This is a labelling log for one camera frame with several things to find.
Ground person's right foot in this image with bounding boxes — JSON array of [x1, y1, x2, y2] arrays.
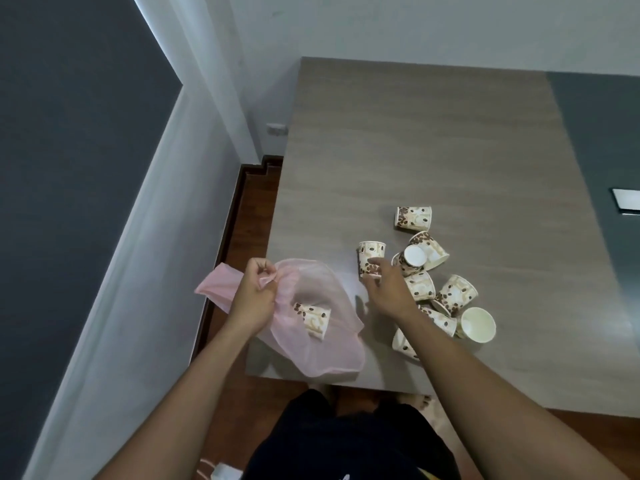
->
[[399, 393, 433, 413]]

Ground dark brown wooden baseboard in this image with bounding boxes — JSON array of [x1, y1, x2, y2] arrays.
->
[[189, 154, 285, 363]]

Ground person's left forearm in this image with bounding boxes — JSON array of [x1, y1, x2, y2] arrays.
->
[[95, 319, 261, 480]]

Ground silver metal cable cover plate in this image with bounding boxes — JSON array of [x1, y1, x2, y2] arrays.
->
[[611, 188, 640, 215]]

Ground person's black clothes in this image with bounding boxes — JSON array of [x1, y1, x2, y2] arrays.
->
[[239, 388, 463, 480]]

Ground coffee bean print paper cup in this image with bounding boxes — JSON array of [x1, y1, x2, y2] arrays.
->
[[391, 327, 421, 361], [391, 244, 427, 277], [417, 304, 459, 338], [403, 271, 436, 301], [409, 231, 450, 271], [357, 240, 387, 279], [292, 302, 333, 341], [457, 307, 497, 344], [393, 205, 433, 233], [431, 274, 479, 317]]

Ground person's right hand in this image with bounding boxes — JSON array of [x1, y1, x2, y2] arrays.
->
[[359, 258, 425, 325]]

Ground person's right forearm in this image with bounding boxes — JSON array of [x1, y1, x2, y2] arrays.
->
[[397, 307, 629, 480]]

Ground pink plastic bag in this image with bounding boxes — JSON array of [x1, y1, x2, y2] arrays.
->
[[193, 258, 367, 379]]

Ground person's left hand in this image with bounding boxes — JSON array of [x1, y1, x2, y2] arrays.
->
[[225, 257, 282, 339]]

